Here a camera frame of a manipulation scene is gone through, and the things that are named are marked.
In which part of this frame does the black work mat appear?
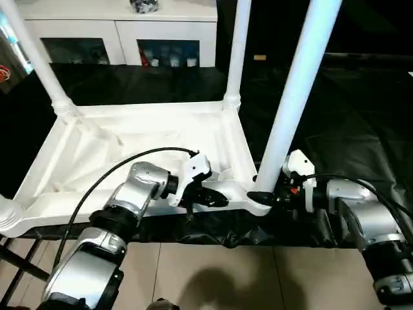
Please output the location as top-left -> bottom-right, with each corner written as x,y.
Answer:
0,59 -> 413,249

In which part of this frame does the white plastic table top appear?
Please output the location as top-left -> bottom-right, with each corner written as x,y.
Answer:
0,98 -> 272,234

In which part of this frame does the white cabinet with glass doors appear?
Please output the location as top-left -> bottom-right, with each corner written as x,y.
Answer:
16,0 -> 220,68

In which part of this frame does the shiny ornament on cabinet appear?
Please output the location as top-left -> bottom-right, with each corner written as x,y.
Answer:
130,0 -> 160,14

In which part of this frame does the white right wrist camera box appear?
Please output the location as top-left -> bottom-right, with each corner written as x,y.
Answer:
281,149 -> 317,212

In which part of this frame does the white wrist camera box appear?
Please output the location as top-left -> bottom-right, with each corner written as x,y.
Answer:
168,151 -> 212,207
281,149 -> 317,212

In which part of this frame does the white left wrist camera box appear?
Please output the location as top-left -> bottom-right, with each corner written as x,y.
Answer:
168,151 -> 212,207

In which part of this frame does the black metal stand frame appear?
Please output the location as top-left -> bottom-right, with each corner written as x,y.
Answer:
0,236 -> 51,307

